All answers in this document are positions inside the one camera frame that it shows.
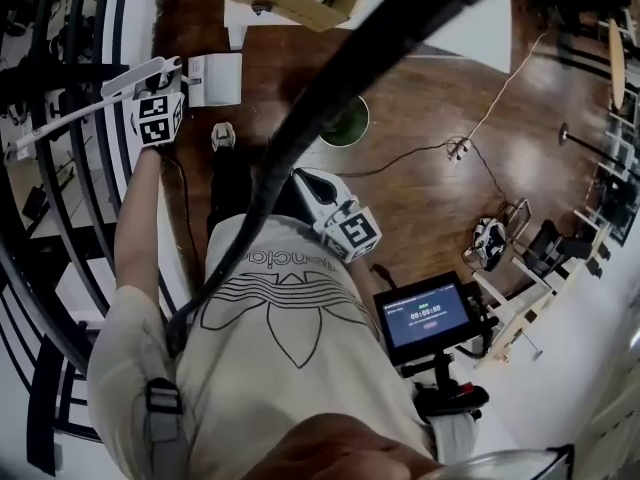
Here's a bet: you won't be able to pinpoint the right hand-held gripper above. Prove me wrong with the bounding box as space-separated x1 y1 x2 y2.
290 166 384 264

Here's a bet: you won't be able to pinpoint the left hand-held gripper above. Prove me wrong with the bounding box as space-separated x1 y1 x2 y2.
130 70 187 148

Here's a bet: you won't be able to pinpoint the person's left forearm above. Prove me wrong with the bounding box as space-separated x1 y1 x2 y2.
113 145 166 294

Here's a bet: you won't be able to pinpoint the white sneaker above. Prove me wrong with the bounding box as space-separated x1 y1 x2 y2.
210 121 237 153

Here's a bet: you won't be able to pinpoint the black trousers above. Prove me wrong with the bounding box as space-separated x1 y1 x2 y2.
207 137 301 239

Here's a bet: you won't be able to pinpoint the green round bin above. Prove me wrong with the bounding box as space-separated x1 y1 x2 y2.
317 95 371 148

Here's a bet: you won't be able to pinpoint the black monitor screen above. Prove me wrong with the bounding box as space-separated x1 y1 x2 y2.
372 270 476 367

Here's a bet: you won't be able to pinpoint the white power strip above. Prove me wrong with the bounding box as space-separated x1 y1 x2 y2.
444 136 474 162

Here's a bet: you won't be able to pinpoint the white and black headset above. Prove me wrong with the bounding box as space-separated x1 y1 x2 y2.
464 216 506 272

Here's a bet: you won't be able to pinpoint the cardboard box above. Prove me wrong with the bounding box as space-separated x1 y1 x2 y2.
194 0 381 32

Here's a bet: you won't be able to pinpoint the beige printed t-shirt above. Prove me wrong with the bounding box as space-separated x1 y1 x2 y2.
87 215 436 480

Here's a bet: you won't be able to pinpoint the person's face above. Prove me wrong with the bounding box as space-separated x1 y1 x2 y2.
269 412 446 480

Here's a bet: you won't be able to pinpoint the white table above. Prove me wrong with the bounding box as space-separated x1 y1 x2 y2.
223 0 571 74

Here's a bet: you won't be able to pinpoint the black pole stand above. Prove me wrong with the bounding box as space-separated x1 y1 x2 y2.
558 121 631 169

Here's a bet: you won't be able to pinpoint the white desk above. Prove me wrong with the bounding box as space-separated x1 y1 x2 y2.
474 247 640 480

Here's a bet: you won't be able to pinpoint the black-rimmed glasses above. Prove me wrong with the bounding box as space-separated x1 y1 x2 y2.
429 442 576 480

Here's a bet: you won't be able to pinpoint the white metal rack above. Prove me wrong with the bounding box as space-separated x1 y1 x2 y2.
594 112 640 179

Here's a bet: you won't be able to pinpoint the black metal railing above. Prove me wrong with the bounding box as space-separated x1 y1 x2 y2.
0 0 176 474

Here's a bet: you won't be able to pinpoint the round wooden table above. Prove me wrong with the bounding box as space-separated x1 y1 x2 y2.
607 17 627 112

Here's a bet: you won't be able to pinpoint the thin black floor cable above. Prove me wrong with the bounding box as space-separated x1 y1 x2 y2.
334 142 521 209

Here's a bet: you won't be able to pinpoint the thick black cable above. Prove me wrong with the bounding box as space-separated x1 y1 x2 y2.
164 0 526 359

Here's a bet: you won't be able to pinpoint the black monitor mount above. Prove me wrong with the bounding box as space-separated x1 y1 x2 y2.
399 347 491 417

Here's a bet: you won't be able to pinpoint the metal chair frame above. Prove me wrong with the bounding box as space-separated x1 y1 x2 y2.
499 197 532 242

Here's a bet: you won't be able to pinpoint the white floor cable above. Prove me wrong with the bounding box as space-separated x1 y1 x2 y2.
467 30 549 142

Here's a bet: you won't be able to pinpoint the white waist strap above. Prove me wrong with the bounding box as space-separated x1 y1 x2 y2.
429 412 476 464

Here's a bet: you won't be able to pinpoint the grey shoulder strap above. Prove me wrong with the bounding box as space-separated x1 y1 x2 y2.
142 377 191 480

